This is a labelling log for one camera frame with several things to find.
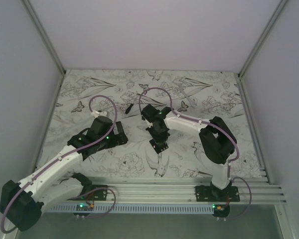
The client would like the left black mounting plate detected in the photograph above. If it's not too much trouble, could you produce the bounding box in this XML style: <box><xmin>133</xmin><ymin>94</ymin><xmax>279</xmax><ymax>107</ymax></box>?
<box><xmin>70</xmin><ymin>185</ymin><xmax>108</xmax><ymax>201</ymax></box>

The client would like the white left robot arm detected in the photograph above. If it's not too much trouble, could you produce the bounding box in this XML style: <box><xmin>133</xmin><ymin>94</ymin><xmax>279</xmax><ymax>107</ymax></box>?
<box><xmin>0</xmin><ymin>116</ymin><xmax>128</xmax><ymax>234</ymax></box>

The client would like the white slotted cable duct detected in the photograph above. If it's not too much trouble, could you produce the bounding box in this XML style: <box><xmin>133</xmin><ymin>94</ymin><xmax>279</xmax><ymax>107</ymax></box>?
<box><xmin>49</xmin><ymin>203</ymin><xmax>213</xmax><ymax>215</ymax></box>

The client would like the black mounting plate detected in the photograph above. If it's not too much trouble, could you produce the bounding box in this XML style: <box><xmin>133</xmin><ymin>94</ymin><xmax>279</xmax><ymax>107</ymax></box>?
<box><xmin>70</xmin><ymin>185</ymin><xmax>108</xmax><ymax>201</ymax></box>
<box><xmin>195</xmin><ymin>183</ymin><xmax>240</xmax><ymax>202</ymax></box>

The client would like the black fuse box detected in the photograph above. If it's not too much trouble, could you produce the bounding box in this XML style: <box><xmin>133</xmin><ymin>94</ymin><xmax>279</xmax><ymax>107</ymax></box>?
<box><xmin>149</xmin><ymin>139</ymin><xmax>168</xmax><ymax>154</ymax></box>

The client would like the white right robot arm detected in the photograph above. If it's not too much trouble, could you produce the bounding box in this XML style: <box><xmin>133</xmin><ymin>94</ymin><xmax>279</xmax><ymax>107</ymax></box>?
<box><xmin>141</xmin><ymin>104</ymin><xmax>238</xmax><ymax>202</ymax></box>

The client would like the controller board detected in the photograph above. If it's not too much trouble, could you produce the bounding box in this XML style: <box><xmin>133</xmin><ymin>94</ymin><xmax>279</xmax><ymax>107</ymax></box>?
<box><xmin>212</xmin><ymin>204</ymin><xmax>230</xmax><ymax>221</ymax></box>
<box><xmin>73</xmin><ymin>203</ymin><xmax>94</xmax><ymax>219</ymax></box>

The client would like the aluminium frame post left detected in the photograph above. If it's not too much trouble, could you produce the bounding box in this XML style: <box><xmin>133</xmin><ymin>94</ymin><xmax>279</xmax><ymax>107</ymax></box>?
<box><xmin>21</xmin><ymin>0</ymin><xmax>67</xmax><ymax>75</ymax></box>

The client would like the aluminium frame post right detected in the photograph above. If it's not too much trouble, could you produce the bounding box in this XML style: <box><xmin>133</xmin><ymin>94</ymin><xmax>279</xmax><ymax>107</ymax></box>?
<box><xmin>238</xmin><ymin>0</ymin><xmax>290</xmax><ymax>78</ymax></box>

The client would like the left controller board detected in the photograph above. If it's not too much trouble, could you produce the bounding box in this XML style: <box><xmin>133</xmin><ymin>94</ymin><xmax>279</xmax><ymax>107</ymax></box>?
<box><xmin>73</xmin><ymin>203</ymin><xmax>94</xmax><ymax>219</ymax></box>

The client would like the aluminium frame post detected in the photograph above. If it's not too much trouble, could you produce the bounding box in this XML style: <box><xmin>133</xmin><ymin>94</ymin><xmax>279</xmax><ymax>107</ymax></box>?
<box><xmin>238</xmin><ymin>0</ymin><xmax>290</xmax><ymax>78</ymax></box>
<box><xmin>21</xmin><ymin>0</ymin><xmax>67</xmax><ymax>75</ymax></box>

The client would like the right controller board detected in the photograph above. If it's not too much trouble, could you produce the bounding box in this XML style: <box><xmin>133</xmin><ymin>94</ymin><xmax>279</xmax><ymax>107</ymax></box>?
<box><xmin>212</xmin><ymin>204</ymin><xmax>230</xmax><ymax>221</ymax></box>

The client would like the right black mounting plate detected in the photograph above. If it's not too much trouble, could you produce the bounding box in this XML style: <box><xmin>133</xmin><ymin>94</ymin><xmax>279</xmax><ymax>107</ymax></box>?
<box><xmin>195</xmin><ymin>183</ymin><xmax>240</xmax><ymax>202</ymax></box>

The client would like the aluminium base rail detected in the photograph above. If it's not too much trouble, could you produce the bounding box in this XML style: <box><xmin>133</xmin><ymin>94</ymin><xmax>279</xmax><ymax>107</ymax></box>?
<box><xmin>62</xmin><ymin>181</ymin><xmax>289</xmax><ymax>205</ymax></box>

